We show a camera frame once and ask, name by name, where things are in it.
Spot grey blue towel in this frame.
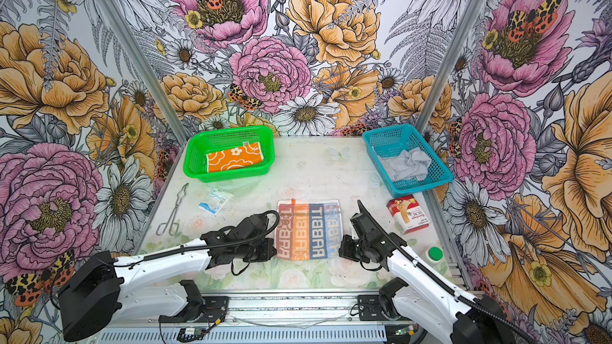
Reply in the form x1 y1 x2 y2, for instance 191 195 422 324
274 199 344 261

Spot orange white patterned towel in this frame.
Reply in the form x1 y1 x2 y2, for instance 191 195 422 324
207 142 264 173

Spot plain grey towel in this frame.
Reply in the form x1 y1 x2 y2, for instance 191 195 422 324
379 147 432 183

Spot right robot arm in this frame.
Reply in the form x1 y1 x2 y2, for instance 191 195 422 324
339 207 536 343

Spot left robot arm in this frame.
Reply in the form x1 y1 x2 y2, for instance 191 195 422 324
57 210 280 342

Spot red white small box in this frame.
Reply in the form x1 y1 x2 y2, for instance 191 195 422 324
387 194 430 235

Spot small blue white packet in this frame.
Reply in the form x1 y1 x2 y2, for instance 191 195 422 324
199 189 234 216

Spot white bottle green cap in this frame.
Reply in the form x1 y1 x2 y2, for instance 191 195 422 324
423 246 445 267

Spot metal tongs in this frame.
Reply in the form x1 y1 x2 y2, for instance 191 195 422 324
156 183 189 237

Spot green plastic basket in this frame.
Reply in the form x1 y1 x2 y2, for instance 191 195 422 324
183 126 275 183

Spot teal plastic basket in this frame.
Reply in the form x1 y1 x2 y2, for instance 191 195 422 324
363 124 454 198

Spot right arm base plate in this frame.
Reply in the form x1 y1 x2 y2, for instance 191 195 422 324
351 294 408 321

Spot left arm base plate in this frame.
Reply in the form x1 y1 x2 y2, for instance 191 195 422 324
159 296 230 323

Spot aluminium front rail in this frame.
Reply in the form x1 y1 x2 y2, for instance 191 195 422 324
88 290 498 331

